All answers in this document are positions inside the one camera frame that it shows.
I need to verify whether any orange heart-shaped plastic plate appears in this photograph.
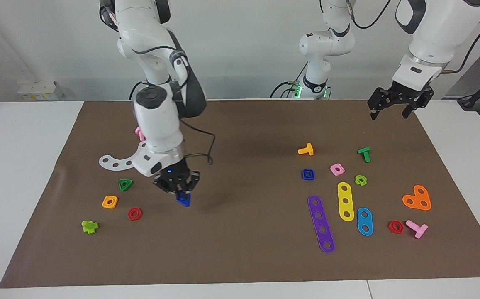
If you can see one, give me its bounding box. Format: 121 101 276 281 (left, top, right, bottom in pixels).
402 185 432 211

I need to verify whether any white box with yellow labels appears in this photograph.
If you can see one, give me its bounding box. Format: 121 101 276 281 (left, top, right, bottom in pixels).
18 80 64 101

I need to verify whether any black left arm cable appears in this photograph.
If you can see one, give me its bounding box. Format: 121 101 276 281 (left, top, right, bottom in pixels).
346 0 480 76

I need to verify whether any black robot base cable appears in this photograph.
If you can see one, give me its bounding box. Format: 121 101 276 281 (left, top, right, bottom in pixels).
270 80 302 99
129 81 146 101

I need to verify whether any brown table mat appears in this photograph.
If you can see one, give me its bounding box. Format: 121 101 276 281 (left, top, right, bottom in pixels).
0 99 480 289

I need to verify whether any yellow three-hole plastic strip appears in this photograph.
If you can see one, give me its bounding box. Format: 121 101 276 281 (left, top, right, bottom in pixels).
337 182 355 222

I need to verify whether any purple four-hole plastic strip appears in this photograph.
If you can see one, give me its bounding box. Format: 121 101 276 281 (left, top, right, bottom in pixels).
307 195 336 254

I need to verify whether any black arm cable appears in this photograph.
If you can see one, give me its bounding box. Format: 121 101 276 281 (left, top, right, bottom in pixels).
180 118 216 165
346 0 480 76

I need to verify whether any blue two-hole plastic strip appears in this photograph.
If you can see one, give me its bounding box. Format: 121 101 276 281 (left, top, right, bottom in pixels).
357 207 374 237

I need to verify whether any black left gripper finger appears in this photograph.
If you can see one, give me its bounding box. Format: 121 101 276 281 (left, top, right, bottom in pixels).
402 100 425 119
368 88 386 120

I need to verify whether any white curved five-hole plate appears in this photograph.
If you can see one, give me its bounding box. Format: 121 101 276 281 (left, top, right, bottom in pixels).
99 140 149 171

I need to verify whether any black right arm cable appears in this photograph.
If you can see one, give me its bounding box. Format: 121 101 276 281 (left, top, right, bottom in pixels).
180 118 216 165

